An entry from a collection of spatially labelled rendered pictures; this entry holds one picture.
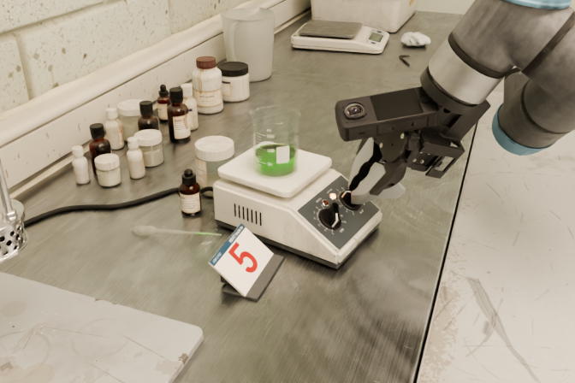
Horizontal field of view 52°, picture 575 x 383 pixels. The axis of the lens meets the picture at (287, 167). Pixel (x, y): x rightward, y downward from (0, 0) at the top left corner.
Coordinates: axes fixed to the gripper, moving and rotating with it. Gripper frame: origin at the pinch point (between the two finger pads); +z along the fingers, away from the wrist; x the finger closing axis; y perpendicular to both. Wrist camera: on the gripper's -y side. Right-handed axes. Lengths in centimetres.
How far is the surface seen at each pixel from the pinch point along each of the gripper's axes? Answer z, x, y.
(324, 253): 3.2, -8.1, -4.4
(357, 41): 23, 79, 38
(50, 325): 13.8, -13.8, -34.5
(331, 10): 31, 106, 41
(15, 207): -1.4, -10.2, -40.0
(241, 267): 7.1, -8.6, -14.1
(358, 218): 1.8, -2.9, 1.2
